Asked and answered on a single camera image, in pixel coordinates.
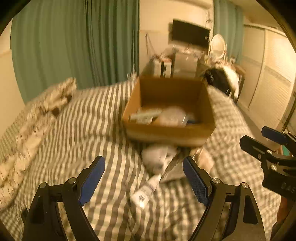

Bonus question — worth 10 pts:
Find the white suitcase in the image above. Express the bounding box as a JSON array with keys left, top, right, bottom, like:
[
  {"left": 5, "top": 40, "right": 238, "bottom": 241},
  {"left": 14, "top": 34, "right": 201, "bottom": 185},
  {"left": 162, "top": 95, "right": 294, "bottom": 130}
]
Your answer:
[{"left": 151, "top": 56, "right": 172, "bottom": 78}]

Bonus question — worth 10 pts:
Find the black jacket on chair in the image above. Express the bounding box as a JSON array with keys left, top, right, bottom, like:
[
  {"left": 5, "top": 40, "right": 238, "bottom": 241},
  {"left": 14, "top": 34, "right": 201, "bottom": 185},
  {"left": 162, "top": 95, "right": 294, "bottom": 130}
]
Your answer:
[{"left": 204, "top": 68, "right": 231, "bottom": 95}]

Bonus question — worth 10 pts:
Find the green white box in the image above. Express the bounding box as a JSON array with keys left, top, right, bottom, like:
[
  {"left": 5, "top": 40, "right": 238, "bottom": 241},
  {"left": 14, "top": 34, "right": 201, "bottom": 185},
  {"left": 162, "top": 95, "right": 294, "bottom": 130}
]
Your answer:
[{"left": 129, "top": 108, "right": 162, "bottom": 125}]

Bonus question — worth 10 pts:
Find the black wall television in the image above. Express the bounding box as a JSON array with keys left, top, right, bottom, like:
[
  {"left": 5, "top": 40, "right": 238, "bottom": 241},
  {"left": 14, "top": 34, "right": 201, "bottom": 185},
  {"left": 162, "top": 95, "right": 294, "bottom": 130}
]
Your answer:
[{"left": 171, "top": 19, "right": 210, "bottom": 48}]

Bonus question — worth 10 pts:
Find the white oval mirror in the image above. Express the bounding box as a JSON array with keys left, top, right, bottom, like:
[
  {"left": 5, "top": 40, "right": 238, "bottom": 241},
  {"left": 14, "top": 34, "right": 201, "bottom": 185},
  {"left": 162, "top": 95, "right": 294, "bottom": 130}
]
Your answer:
[{"left": 209, "top": 34, "right": 227, "bottom": 60}]

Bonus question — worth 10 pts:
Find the white louvred wardrobe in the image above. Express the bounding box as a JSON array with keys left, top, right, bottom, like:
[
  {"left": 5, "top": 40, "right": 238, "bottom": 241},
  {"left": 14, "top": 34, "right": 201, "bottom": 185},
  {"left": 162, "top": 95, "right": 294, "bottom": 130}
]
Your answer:
[{"left": 238, "top": 24, "right": 295, "bottom": 129}]

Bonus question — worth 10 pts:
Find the white tube with label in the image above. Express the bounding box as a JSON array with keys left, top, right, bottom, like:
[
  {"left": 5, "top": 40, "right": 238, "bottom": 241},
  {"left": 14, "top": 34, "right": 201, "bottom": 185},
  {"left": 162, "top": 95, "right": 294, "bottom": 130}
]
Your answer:
[{"left": 130, "top": 174, "right": 162, "bottom": 209}]

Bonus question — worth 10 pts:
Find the white quilted garment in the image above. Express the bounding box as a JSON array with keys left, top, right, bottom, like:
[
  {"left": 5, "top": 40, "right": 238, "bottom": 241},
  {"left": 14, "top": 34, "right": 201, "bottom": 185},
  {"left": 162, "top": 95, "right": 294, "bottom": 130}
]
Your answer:
[{"left": 222, "top": 65, "right": 239, "bottom": 93}]

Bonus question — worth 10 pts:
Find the green curtain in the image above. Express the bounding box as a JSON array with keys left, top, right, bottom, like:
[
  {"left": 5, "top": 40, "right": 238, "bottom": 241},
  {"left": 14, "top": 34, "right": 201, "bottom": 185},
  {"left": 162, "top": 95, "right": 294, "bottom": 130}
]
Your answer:
[
  {"left": 213, "top": 1, "right": 243, "bottom": 64},
  {"left": 11, "top": 1, "right": 139, "bottom": 102}
]

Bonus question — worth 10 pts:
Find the silver mini fridge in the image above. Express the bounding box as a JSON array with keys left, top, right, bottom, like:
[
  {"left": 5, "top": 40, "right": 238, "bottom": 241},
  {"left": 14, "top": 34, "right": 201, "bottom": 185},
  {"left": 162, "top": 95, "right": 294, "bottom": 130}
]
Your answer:
[{"left": 172, "top": 53, "right": 198, "bottom": 78}]

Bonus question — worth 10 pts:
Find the floral patterned pillow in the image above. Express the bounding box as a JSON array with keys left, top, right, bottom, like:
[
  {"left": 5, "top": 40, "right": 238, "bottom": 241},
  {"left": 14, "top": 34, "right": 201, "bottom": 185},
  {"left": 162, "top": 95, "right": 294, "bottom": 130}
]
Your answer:
[{"left": 1, "top": 77, "right": 77, "bottom": 210}]

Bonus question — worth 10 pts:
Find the green curtain left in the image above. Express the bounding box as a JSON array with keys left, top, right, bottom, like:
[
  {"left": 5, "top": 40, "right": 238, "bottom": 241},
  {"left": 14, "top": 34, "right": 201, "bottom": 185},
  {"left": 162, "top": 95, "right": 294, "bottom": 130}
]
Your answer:
[{"left": 11, "top": 1, "right": 139, "bottom": 102}]

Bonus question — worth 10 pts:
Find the grey checked duvet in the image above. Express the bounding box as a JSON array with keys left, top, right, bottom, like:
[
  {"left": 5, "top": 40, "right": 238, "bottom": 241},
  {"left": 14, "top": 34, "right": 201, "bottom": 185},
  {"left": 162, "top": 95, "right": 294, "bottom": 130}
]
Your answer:
[{"left": 1, "top": 81, "right": 280, "bottom": 240}]

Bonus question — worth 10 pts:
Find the silver foil packet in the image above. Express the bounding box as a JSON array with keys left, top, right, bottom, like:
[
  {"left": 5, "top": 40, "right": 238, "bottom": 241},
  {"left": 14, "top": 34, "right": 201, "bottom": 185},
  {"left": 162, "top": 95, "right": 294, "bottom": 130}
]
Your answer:
[{"left": 160, "top": 147, "right": 214, "bottom": 183}]

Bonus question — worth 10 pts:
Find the brown cardboard box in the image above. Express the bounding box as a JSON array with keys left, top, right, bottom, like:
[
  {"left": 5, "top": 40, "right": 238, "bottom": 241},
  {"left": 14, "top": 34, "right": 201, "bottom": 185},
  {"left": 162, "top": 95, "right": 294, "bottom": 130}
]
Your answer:
[{"left": 122, "top": 77, "right": 216, "bottom": 147}]

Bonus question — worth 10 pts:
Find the clear round plastic container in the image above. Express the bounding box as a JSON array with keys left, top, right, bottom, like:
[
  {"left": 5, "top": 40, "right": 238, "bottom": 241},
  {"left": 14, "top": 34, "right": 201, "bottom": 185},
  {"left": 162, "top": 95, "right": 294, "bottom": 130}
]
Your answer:
[{"left": 154, "top": 106, "right": 187, "bottom": 126}]

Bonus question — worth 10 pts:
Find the green curtain right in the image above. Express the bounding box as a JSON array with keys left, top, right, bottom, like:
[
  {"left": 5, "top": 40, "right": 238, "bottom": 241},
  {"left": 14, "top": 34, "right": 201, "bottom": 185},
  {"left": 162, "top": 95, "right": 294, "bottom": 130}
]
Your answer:
[{"left": 213, "top": 1, "right": 243, "bottom": 64}]

